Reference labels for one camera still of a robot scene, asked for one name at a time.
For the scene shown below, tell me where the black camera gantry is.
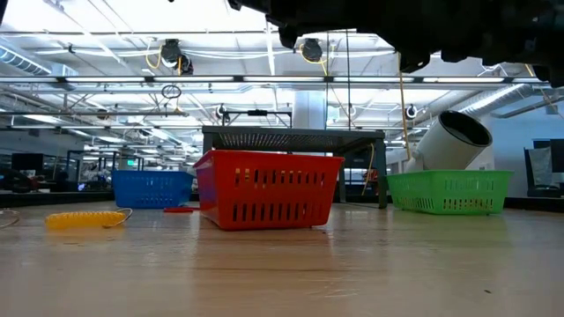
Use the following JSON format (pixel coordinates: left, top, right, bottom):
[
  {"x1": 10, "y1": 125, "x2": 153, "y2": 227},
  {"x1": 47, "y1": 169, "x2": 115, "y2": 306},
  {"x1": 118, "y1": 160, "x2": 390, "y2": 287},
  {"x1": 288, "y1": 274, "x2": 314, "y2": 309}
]
[{"x1": 223, "y1": 108, "x2": 294, "y2": 132}]

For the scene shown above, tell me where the yellow hanging cord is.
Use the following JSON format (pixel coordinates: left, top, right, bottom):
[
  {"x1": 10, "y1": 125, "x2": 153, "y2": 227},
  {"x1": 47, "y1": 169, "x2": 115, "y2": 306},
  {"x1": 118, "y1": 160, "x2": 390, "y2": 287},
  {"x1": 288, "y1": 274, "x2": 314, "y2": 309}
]
[{"x1": 360, "y1": 52, "x2": 413, "y2": 197}]

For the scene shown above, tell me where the yellow coil keychain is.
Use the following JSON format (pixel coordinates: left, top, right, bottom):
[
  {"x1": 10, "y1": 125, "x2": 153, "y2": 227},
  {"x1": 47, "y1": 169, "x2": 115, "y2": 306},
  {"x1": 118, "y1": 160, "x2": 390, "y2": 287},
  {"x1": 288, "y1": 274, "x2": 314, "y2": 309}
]
[{"x1": 43, "y1": 207, "x2": 133, "y2": 230}]

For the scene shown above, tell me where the red plastic basket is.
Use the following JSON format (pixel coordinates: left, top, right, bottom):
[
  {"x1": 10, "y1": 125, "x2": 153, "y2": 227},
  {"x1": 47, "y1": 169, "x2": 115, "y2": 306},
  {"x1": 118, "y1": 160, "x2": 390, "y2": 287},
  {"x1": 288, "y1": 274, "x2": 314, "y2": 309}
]
[{"x1": 192, "y1": 149, "x2": 345, "y2": 232}]

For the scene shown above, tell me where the black monitor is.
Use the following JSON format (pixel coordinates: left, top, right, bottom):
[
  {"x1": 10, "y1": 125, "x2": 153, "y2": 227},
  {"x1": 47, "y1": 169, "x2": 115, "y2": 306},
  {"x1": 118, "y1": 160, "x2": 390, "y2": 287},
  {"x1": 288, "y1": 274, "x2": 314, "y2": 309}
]
[{"x1": 11, "y1": 152, "x2": 45, "y2": 173}]

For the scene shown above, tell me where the grey perforated metal riser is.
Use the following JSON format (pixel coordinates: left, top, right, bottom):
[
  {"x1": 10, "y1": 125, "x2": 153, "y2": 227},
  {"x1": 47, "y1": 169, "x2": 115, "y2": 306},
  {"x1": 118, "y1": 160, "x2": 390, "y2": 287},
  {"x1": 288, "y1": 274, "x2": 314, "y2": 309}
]
[{"x1": 201, "y1": 126, "x2": 390, "y2": 210}]

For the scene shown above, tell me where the blue plastic basket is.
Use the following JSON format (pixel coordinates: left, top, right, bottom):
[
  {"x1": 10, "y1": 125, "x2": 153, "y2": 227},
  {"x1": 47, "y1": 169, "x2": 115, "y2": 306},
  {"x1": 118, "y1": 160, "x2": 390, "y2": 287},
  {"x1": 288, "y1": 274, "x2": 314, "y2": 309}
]
[{"x1": 111, "y1": 170, "x2": 196, "y2": 210}]

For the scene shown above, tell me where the green plastic basket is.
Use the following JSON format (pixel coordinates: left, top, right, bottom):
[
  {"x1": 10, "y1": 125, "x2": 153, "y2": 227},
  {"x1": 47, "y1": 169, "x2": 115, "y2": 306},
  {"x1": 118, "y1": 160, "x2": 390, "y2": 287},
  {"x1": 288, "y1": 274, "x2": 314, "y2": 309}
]
[{"x1": 386, "y1": 170, "x2": 515, "y2": 216}]

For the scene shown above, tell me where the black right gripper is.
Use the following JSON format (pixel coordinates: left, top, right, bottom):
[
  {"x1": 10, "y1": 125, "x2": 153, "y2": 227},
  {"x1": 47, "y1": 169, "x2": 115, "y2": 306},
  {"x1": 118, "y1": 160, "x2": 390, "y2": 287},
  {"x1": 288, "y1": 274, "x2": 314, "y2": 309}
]
[{"x1": 228, "y1": 0, "x2": 400, "y2": 49}]

